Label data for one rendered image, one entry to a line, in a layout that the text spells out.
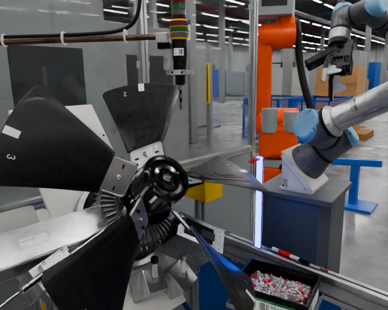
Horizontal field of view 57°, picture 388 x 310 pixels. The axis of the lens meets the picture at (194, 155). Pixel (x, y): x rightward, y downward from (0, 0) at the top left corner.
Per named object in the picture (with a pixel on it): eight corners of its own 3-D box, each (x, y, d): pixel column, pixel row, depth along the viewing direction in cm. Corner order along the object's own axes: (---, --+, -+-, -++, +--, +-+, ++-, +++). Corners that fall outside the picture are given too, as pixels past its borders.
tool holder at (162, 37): (154, 75, 86) (153, 32, 84) (162, 75, 92) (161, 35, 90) (191, 74, 84) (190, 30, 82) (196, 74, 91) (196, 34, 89)
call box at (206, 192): (176, 197, 146) (175, 172, 144) (194, 191, 153) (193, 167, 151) (205, 206, 135) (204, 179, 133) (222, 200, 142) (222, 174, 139)
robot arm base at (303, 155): (303, 147, 155) (321, 133, 149) (324, 176, 150) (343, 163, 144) (286, 149, 144) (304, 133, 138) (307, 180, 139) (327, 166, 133)
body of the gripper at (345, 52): (348, 66, 122) (352, 35, 125) (322, 67, 126) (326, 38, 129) (351, 77, 128) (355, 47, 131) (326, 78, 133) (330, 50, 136)
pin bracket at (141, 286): (127, 280, 94) (141, 270, 88) (145, 275, 98) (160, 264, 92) (133, 303, 92) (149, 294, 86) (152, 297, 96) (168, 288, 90)
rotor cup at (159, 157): (132, 235, 85) (157, 212, 76) (107, 182, 89) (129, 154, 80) (177, 218, 94) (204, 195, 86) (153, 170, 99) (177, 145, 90)
